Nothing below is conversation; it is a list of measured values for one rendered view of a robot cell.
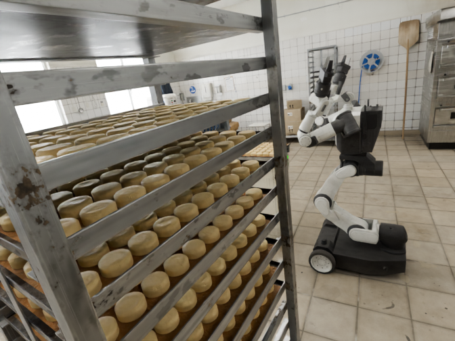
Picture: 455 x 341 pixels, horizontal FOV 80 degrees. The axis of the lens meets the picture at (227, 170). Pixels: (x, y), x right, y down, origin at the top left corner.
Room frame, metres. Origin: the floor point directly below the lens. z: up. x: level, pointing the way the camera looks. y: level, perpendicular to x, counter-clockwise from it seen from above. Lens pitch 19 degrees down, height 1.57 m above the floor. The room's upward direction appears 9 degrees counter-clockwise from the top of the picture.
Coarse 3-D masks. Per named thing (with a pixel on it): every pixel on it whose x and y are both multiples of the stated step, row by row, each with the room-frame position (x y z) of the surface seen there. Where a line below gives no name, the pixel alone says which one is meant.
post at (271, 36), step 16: (272, 0) 0.73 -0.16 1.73; (272, 16) 0.72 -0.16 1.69; (272, 32) 0.72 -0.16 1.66; (272, 48) 0.73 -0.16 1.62; (272, 64) 0.73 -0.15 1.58; (272, 80) 0.73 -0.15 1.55; (272, 96) 0.73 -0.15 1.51; (272, 112) 0.73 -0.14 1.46; (272, 128) 0.74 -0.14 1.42; (288, 192) 0.74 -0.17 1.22; (288, 208) 0.73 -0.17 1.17; (288, 224) 0.72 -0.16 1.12; (288, 240) 0.72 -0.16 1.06; (288, 256) 0.73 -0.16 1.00; (288, 272) 0.73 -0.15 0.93; (288, 288) 0.73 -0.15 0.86; (288, 304) 0.73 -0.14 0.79; (288, 320) 0.74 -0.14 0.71
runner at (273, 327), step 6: (282, 300) 0.77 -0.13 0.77; (282, 306) 0.75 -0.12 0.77; (276, 312) 0.73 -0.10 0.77; (282, 312) 0.71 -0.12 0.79; (276, 318) 0.70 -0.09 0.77; (270, 324) 0.68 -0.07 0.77; (276, 324) 0.66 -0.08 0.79; (270, 330) 0.66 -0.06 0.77; (264, 336) 0.64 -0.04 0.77; (270, 336) 0.62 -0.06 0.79
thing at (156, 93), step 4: (144, 60) 0.99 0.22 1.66; (148, 60) 0.98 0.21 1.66; (152, 60) 1.00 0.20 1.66; (152, 88) 0.99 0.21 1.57; (156, 88) 0.99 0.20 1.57; (160, 88) 1.01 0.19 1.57; (152, 92) 0.99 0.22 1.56; (156, 92) 0.99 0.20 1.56; (160, 92) 1.00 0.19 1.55; (152, 96) 0.99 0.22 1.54; (156, 96) 0.98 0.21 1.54; (160, 96) 1.00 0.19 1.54; (152, 100) 1.00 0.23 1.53; (156, 100) 0.98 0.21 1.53; (160, 100) 1.00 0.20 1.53; (152, 104) 1.00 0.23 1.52
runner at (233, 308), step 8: (280, 240) 0.74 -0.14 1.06; (272, 248) 0.69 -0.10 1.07; (272, 256) 0.68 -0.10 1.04; (264, 264) 0.64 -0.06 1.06; (256, 272) 0.60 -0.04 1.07; (256, 280) 0.59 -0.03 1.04; (248, 288) 0.56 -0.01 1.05; (240, 296) 0.53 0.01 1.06; (232, 304) 0.50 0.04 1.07; (240, 304) 0.52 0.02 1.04; (232, 312) 0.49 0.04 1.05; (224, 320) 0.47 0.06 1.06; (216, 328) 0.44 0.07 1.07; (224, 328) 0.46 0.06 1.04; (216, 336) 0.44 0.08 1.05
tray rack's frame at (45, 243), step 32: (0, 96) 0.24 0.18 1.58; (0, 128) 0.23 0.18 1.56; (0, 160) 0.23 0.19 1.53; (32, 160) 0.25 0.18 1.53; (0, 192) 0.24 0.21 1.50; (32, 192) 0.24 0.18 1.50; (32, 224) 0.23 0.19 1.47; (32, 256) 0.23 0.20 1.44; (64, 256) 0.24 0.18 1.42; (64, 288) 0.23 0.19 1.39; (64, 320) 0.23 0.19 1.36; (96, 320) 0.25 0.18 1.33
